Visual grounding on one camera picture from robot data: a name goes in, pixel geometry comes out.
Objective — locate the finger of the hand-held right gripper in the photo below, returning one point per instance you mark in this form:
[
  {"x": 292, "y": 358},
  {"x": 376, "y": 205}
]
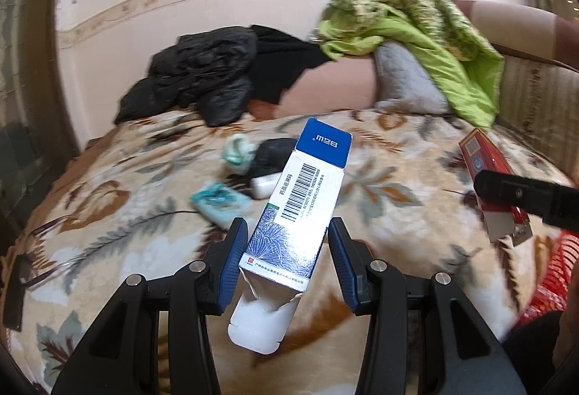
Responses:
[{"x": 520, "y": 194}]

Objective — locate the crumpled green white wrapper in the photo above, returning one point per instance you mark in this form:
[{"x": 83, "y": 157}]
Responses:
[{"x": 237, "y": 153}]

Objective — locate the red cardboard box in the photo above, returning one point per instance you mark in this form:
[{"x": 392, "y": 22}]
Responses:
[{"x": 479, "y": 151}]

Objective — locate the blue white cardboard box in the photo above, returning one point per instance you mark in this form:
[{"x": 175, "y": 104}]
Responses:
[{"x": 294, "y": 214}]

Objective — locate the person's dark trousers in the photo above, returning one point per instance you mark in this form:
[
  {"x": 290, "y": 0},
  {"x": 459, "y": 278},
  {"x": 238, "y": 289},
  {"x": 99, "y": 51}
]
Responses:
[{"x": 533, "y": 345}]

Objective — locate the black puffer jacket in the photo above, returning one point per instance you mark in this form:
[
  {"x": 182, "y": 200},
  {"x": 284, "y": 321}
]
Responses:
[{"x": 194, "y": 69}]

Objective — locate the black cloth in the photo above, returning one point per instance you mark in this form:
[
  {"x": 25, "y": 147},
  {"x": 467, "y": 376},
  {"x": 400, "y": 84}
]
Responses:
[{"x": 285, "y": 60}]

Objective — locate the teal flat packet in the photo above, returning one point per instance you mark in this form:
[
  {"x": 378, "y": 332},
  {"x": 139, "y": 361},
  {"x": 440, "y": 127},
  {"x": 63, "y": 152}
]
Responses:
[{"x": 219, "y": 203}]

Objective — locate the grey pillow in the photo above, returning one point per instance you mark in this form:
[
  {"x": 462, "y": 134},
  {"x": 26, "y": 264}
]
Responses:
[{"x": 402, "y": 78}]

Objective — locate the black plastic bag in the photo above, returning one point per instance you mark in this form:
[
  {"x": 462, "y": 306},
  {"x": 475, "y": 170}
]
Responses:
[{"x": 271, "y": 155}]

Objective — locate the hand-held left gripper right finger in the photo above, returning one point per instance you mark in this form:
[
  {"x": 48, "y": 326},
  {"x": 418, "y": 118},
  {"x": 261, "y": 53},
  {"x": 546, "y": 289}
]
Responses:
[{"x": 343, "y": 268}]

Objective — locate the black boxy object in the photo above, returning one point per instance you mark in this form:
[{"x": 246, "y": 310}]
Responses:
[{"x": 14, "y": 295}]

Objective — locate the green patterned quilt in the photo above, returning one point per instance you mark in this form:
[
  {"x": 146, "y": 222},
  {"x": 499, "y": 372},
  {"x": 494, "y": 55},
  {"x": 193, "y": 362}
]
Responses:
[{"x": 429, "y": 28}]

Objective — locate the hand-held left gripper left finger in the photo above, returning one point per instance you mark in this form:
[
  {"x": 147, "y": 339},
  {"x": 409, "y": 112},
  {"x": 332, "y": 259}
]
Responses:
[{"x": 233, "y": 268}]

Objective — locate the red plastic mesh basket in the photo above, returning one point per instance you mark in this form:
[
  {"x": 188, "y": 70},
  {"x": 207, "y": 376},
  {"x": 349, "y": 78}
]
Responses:
[{"x": 556, "y": 282}]

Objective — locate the leaf printed blanket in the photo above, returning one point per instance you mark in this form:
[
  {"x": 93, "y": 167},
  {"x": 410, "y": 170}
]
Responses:
[{"x": 135, "y": 196}]

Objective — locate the brown wooden door frame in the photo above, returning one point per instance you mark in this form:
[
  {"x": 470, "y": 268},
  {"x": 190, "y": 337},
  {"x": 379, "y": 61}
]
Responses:
[{"x": 31, "y": 105}]

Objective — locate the small white bottle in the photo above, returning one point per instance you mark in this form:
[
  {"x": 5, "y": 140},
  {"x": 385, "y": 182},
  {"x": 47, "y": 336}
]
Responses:
[{"x": 266, "y": 186}]

